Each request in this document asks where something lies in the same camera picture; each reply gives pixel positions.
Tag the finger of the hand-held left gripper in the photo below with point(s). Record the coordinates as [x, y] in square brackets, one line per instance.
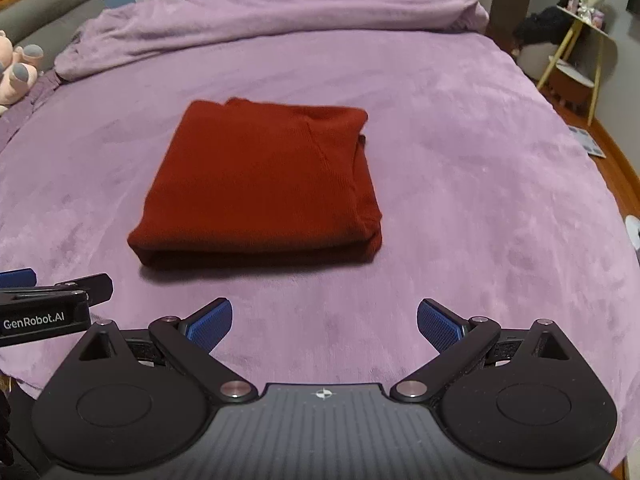
[92, 287]
[17, 278]

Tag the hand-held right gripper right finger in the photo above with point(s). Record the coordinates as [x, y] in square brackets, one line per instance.
[440, 324]

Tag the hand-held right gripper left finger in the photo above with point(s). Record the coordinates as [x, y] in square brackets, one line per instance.
[211, 324]

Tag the red knit sweater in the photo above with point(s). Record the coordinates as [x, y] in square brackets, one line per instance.
[260, 185]

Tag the purple bed sheet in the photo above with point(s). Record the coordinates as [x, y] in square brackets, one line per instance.
[450, 200]

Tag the pink plush toy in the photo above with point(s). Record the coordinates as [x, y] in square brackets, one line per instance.
[17, 72]

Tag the white round object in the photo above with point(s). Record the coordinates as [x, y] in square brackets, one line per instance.
[633, 232]

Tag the printed magazine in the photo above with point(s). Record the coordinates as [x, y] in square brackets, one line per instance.
[587, 141]

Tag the grey padded headboard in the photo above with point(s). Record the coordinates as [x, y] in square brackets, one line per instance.
[50, 20]

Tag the brown round stool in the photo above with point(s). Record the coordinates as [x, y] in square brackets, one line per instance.
[572, 89]

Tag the yellow side table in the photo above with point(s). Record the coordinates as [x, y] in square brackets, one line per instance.
[597, 60]

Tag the black cloth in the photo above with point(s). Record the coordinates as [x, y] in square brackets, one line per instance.
[542, 27]

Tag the purple duvet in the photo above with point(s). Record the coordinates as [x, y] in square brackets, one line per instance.
[280, 5]

